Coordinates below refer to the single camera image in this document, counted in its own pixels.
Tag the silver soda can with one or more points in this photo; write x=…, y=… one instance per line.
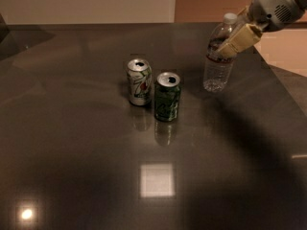
x=139, y=74

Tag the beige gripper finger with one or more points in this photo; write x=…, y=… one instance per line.
x=243, y=17
x=243, y=37

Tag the clear plastic water bottle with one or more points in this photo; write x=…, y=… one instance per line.
x=217, y=69

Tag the green soda can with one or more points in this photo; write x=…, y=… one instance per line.
x=167, y=92

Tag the grey robot gripper body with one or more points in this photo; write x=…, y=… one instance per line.
x=270, y=8

